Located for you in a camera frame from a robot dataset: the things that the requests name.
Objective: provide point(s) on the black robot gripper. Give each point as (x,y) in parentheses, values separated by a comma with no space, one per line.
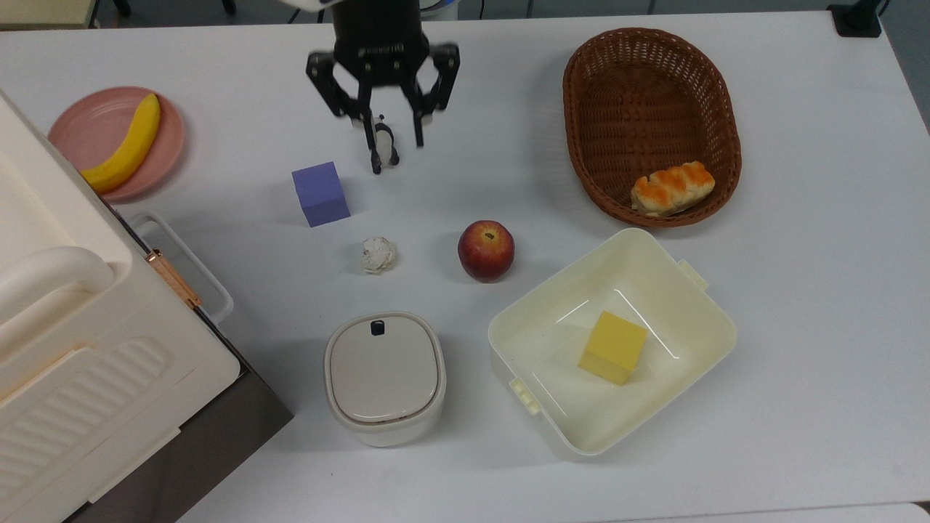
(378,36)

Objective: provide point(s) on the small white lidded trash can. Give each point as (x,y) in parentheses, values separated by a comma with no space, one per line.
(383,378)

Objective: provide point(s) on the small panda figurine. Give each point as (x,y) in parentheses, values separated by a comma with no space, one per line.
(383,142)

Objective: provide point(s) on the purple foam cube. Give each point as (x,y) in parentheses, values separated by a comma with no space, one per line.
(321,195)

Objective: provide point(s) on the crumpled white paper ball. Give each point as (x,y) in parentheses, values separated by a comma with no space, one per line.
(378,255)

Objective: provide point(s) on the red apple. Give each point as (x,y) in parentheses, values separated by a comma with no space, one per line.
(485,253)

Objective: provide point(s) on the brown wicker basket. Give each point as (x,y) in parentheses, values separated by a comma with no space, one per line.
(639,102)

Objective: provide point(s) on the yellow banana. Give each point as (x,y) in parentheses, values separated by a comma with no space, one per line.
(131,149)

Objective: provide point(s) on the copper coloured latch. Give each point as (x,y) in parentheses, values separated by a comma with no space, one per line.
(174,279)

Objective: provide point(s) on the pink round plate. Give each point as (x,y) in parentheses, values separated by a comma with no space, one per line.
(91,131)

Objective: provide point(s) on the orange glazed bread loaf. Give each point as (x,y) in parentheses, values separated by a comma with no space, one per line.
(672,189)

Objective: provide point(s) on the cream plastic tub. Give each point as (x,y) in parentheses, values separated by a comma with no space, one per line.
(545,349)

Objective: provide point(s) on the yellowish wooden desk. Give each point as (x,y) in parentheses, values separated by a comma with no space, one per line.
(43,11)

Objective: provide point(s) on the yellow foam cube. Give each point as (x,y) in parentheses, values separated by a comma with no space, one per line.
(612,347)

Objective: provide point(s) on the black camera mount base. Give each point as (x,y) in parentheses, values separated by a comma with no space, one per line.
(856,20)

